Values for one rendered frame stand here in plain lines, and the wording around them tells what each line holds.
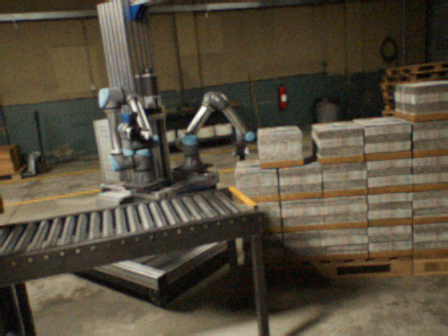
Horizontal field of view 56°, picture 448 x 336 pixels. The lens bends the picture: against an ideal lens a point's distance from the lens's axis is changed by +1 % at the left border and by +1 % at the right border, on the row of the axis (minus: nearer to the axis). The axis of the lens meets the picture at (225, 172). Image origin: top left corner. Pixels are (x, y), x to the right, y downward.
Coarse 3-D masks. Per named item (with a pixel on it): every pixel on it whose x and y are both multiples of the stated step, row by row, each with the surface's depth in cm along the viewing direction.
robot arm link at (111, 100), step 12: (108, 96) 261; (120, 96) 264; (108, 108) 263; (120, 108) 267; (108, 120) 267; (120, 120) 269; (120, 144) 270; (108, 156) 273; (120, 156) 270; (120, 168) 272; (132, 168) 277
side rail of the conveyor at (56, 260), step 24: (216, 216) 206; (240, 216) 205; (96, 240) 190; (120, 240) 191; (144, 240) 194; (168, 240) 197; (192, 240) 200; (216, 240) 204; (0, 264) 179; (24, 264) 181; (48, 264) 184; (72, 264) 187; (96, 264) 190
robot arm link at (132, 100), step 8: (128, 88) 268; (128, 96) 266; (136, 96) 267; (128, 104) 266; (136, 104) 265; (144, 120) 260; (144, 136) 254; (152, 136) 255; (144, 144) 251; (152, 144) 253
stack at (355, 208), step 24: (240, 168) 294; (288, 168) 280; (312, 168) 279; (336, 168) 278; (360, 168) 277; (384, 168) 276; (408, 168) 275; (264, 192) 285; (288, 192) 284; (312, 192) 283; (408, 192) 280; (264, 216) 289; (288, 216) 287; (312, 216) 287; (336, 216) 286; (360, 216) 284; (384, 216) 283; (408, 216) 282; (264, 240) 294; (288, 240) 292; (312, 240) 291; (336, 240) 289; (360, 240) 288; (384, 240) 287; (408, 240) 286; (264, 264) 312; (288, 264) 296; (312, 264) 294; (336, 264) 293; (360, 264) 292; (408, 264) 290
